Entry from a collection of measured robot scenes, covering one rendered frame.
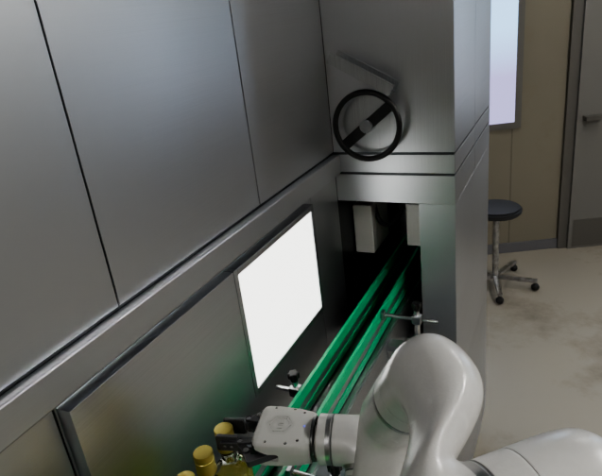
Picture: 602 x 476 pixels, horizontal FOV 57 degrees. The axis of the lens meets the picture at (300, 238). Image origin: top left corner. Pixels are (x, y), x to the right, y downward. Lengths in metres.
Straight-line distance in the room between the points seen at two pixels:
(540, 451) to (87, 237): 0.69
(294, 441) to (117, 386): 0.30
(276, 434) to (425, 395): 0.45
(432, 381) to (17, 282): 0.57
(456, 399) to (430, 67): 1.19
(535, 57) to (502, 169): 0.82
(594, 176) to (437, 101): 3.19
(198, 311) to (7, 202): 0.45
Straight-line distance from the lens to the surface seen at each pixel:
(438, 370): 0.59
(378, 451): 0.84
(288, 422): 1.01
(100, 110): 0.96
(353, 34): 1.68
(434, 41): 1.62
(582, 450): 0.57
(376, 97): 1.68
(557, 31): 4.45
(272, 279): 1.39
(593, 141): 4.65
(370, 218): 1.94
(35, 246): 0.87
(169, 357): 1.08
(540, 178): 4.63
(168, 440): 1.14
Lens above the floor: 2.00
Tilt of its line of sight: 22 degrees down
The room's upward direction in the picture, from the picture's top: 7 degrees counter-clockwise
